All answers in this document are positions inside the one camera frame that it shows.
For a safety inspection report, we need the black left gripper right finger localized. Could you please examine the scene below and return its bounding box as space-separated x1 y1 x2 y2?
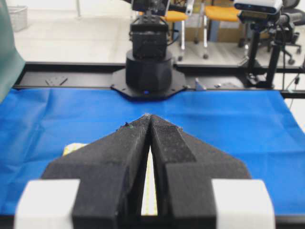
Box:
150 115 275 229

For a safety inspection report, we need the blue table cloth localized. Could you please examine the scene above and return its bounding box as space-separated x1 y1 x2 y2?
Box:
0 88 305 215

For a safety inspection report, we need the green curtain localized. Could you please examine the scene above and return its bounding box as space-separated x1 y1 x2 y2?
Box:
0 0 25 101

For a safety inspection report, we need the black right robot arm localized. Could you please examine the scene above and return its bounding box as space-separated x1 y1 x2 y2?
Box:
111 0 194 99

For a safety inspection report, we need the white wire basket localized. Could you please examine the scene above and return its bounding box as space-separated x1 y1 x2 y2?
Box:
8 6 28 32

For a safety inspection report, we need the yellow checked towel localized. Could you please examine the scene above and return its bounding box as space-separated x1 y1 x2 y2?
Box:
62 142 158 216

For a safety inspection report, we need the black table frame rail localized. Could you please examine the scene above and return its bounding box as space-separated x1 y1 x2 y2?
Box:
13 62 305 100

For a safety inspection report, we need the white blue depth camera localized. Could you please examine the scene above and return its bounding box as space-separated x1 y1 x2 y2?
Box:
233 0 283 14

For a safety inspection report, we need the black office chair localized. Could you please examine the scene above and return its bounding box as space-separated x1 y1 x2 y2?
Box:
267 0 305 66

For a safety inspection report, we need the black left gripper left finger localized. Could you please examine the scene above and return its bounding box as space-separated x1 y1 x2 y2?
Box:
14 114 151 229

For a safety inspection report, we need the orange chair right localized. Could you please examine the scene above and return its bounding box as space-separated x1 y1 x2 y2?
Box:
194 0 242 60

